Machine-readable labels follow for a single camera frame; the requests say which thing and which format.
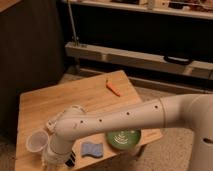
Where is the blue sponge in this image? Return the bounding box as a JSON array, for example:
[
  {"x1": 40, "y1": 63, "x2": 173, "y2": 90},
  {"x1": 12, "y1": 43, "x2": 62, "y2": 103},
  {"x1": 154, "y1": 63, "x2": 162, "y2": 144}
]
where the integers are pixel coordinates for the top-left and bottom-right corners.
[{"x1": 81, "y1": 142, "x2": 103, "y2": 158}]

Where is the wooden shelf beam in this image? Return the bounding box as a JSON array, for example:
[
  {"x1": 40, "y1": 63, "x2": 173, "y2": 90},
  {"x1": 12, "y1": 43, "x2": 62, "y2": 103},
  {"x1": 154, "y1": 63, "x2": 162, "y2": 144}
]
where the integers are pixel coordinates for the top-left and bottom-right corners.
[{"x1": 65, "y1": 42, "x2": 213, "y2": 80}]

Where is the black handle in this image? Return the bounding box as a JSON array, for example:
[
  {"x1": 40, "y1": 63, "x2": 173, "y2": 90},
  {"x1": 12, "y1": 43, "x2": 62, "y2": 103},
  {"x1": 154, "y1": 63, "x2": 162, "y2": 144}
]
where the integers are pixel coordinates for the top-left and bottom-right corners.
[{"x1": 163, "y1": 56, "x2": 193, "y2": 65}]

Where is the metal pole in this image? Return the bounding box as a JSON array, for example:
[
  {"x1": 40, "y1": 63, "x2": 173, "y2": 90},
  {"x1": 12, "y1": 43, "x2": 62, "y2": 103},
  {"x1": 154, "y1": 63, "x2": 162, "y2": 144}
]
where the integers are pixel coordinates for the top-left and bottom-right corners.
[{"x1": 67, "y1": 0, "x2": 79, "y2": 46}]

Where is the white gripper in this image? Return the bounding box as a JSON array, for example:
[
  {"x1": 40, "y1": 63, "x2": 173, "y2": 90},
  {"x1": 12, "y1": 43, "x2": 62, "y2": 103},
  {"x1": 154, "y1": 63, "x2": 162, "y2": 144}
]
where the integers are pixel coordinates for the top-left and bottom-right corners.
[{"x1": 42, "y1": 148, "x2": 68, "y2": 171}]

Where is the clear plastic cup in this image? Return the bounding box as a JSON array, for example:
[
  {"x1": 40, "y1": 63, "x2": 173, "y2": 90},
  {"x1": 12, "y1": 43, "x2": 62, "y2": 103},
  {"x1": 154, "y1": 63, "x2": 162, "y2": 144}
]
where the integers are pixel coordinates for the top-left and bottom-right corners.
[{"x1": 25, "y1": 130, "x2": 49, "y2": 154}]

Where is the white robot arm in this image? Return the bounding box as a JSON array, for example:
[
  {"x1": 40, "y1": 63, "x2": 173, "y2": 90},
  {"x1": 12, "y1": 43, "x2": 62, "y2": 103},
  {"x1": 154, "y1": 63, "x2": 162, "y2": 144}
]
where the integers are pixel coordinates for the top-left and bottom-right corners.
[{"x1": 43, "y1": 94, "x2": 213, "y2": 171}]

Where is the green plate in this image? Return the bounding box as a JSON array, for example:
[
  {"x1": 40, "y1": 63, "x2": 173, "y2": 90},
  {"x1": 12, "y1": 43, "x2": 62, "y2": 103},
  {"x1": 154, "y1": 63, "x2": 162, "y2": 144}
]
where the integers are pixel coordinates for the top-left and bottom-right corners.
[{"x1": 106, "y1": 130, "x2": 141, "y2": 150}]

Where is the black white striped eraser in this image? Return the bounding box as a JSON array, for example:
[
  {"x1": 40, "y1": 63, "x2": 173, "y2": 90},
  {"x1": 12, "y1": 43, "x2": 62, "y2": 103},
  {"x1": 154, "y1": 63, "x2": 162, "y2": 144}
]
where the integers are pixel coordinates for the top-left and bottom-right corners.
[{"x1": 65, "y1": 152, "x2": 76, "y2": 167}]

